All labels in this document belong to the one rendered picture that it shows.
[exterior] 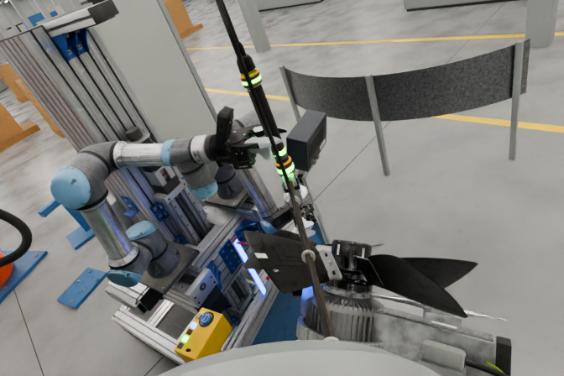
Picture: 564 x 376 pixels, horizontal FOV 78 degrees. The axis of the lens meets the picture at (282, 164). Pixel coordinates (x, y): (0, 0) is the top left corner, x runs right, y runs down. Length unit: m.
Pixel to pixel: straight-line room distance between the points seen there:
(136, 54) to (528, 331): 2.95
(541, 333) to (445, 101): 1.54
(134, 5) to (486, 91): 2.58
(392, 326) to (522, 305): 1.48
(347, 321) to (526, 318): 1.53
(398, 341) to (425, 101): 2.06
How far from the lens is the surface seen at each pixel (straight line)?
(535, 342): 2.35
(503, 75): 2.94
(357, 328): 1.04
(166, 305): 2.71
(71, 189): 1.19
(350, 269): 1.05
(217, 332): 1.31
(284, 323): 1.78
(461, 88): 2.84
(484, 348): 1.03
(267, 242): 0.93
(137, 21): 2.91
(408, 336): 1.05
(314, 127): 1.70
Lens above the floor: 2.05
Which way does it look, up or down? 33 degrees down
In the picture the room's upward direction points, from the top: 21 degrees counter-clockwise
